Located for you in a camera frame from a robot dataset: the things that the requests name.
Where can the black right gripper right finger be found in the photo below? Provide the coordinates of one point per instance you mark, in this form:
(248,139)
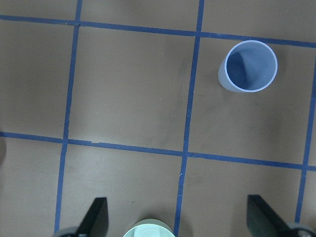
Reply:
(263,221)

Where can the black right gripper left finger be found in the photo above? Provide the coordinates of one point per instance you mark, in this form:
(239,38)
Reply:
(96,221)

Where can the mint green bowl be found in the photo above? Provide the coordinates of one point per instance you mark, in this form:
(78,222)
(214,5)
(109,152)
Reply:
(149,228)

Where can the blue plastic cup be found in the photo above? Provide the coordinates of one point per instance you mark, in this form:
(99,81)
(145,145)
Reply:
(250,66)

